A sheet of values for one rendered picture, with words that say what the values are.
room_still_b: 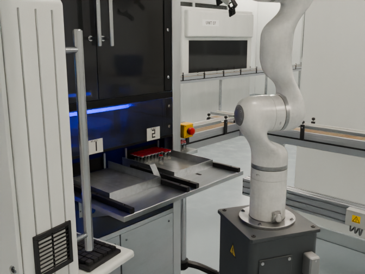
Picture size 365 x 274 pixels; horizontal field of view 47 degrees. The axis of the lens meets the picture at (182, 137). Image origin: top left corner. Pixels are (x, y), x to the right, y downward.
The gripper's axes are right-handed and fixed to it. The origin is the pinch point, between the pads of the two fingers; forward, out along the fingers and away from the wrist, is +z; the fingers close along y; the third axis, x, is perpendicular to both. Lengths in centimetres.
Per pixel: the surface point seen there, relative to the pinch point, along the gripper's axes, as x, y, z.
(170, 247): 77, -43, 87
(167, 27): 21.3, 18.5, 10.5
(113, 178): 80, -25, 25
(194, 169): 49, -38, 36
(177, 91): 31.5, 2.4, 35.0
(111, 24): 48, 9, -16
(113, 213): 86, -52, 1
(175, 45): 21.7, 14.2, 19.0
